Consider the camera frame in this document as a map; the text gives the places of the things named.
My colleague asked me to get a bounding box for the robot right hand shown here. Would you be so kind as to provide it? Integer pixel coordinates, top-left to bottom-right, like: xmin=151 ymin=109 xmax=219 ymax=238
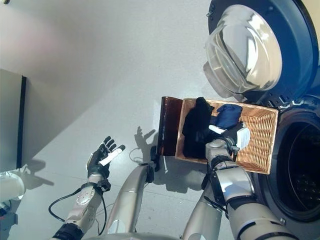
xmin=208 ymin=123 xmax=251 ymax=152

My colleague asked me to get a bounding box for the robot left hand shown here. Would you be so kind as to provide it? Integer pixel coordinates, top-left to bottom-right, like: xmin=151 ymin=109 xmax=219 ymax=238
xmin=86 ymin=136 xmax=126 ymax=180

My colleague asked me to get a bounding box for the blue garment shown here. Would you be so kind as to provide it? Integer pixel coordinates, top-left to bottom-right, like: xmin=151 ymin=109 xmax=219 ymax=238
xmin=209 ymin=104 xmax=243 ymax=131

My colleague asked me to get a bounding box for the long black garment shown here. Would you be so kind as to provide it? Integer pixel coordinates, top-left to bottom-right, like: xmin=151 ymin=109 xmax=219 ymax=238
xmin=181 ymin=96 xmax=215 ymax=159

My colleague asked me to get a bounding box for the dark grey washing machine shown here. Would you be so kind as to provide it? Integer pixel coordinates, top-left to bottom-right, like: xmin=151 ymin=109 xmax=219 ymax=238
xmin=252 ymin=32 xmax=320 ymax=223

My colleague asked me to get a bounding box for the round glass washing machine door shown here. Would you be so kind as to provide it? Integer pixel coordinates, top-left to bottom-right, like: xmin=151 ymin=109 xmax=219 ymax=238
xmin=202 ymin=0 xmax=320 ymax=102

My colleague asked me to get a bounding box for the rectangular wicker laundry basket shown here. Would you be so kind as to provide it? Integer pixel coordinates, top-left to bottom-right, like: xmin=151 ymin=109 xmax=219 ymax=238
xmin=174 ymin=97 xmax=279 ymax=175

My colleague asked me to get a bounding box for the silver robot left leg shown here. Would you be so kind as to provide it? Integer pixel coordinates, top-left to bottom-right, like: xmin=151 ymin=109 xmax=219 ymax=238
xmin=103 ymin=161 xmax=155 ymax=235

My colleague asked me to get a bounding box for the silver robot leg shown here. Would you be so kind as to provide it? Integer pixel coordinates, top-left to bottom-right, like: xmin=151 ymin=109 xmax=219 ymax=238
xmin=181 ymin=174 xmax=226 ymax=240
xmin=103 ymin=161 xmax=155 ymax=235

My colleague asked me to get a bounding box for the silver robot right leg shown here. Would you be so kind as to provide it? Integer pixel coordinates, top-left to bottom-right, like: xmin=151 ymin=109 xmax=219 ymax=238
xmin=181 ymin=174 xmax=226 ymax=240

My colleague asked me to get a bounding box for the white rounded object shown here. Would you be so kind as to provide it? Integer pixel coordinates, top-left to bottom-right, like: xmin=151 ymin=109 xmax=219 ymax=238
xmin=0 ymin=171 xmax=27 ymax=202

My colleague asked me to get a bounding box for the grey panel with dark edge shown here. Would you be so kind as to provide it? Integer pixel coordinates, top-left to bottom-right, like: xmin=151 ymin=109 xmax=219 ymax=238
xmin=0 ymin=67 xmax=28 ymax=170

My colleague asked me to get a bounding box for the white floor cable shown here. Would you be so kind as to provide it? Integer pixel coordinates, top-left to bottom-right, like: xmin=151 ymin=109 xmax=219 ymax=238
xmin=129 ymin=147 xmax=147 ymax=163

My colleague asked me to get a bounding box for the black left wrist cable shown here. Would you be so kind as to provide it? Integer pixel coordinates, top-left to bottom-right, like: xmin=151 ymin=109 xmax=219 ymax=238
xmin=48 ymin=187 xmax=108 ymax=236

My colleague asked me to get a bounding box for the grey device with wires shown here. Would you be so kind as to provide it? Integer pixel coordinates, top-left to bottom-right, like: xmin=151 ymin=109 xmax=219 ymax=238
xmin=0 ymin=199 xmax=18 ymax=226

